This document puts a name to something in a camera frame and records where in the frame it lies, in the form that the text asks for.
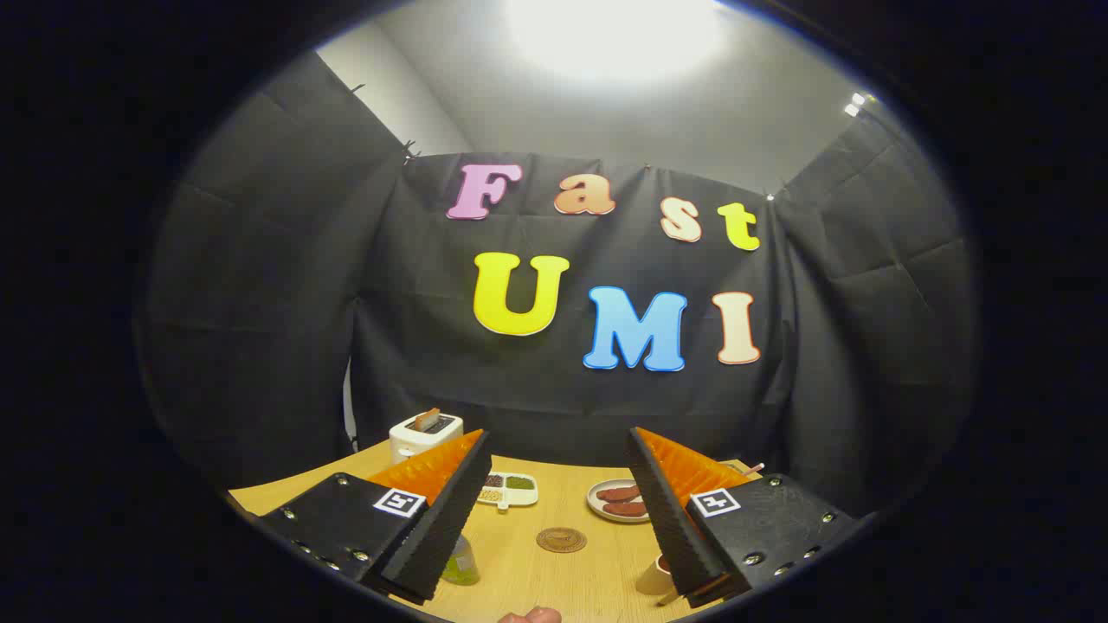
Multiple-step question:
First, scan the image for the wooden table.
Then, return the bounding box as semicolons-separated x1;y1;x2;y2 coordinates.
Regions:
227;437;763;623

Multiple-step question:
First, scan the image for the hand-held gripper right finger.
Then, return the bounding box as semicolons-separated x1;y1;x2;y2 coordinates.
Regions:
627;427;858;608

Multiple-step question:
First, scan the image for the white toaster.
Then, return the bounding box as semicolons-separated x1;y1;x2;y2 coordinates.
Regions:
389;413;465;466

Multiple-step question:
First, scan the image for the cream cup with wooden handle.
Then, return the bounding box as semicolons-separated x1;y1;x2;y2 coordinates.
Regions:
635;554;685;607

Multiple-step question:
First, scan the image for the ceiling light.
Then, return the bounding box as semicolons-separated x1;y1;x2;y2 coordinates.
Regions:
506;0;728;83

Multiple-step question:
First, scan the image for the white round plate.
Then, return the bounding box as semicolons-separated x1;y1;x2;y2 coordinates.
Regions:
587;478;652;523

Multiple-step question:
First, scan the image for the round wooden coaster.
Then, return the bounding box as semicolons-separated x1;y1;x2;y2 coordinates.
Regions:
536;527;588;554

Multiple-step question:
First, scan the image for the white divided seed tray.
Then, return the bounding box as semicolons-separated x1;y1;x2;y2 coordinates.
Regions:
476;472;539;511

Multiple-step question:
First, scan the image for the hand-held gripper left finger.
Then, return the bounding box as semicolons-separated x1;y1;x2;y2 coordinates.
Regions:
260;429;493;605

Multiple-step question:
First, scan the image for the silver green juice bottle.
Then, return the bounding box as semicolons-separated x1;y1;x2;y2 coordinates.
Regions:
440;535;480;587

